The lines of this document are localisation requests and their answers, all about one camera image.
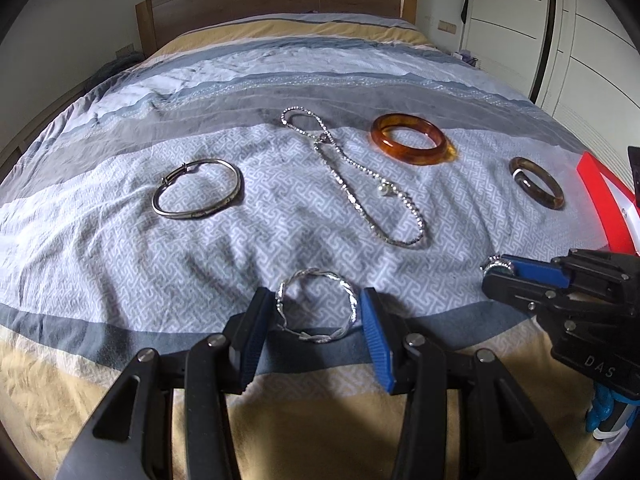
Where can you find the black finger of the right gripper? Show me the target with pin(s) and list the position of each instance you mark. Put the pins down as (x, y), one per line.
(534, 293)

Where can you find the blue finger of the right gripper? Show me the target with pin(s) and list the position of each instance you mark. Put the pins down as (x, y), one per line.
(537, 269)

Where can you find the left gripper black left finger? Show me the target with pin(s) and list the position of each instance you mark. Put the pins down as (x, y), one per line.
(246, 333)

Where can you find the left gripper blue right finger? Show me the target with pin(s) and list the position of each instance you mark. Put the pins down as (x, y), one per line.
(385, 344)

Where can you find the small twisted silver bangle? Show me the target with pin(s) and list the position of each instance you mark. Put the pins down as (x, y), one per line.
(316, 306)

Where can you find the red jewelry box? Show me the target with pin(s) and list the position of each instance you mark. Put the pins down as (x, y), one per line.
(615, 205)

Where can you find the dark brown jade bangle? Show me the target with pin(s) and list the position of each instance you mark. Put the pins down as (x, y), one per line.
(537, 183)

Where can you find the striped bed quilt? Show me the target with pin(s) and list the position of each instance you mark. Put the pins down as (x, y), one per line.
(90, 274)

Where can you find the amber orange bangle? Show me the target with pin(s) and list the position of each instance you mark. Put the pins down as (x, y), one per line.
(412, 140)

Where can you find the thin silver bangle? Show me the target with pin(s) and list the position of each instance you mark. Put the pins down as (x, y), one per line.
(198, 189)

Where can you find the white wardrobe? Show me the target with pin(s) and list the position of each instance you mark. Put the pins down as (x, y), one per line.
(571, 58)

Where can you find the wall switch plate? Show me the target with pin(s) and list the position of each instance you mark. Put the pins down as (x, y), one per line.
(449, 28)

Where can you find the wooden bed side rail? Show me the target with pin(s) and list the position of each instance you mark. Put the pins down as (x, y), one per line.
(13, 151)

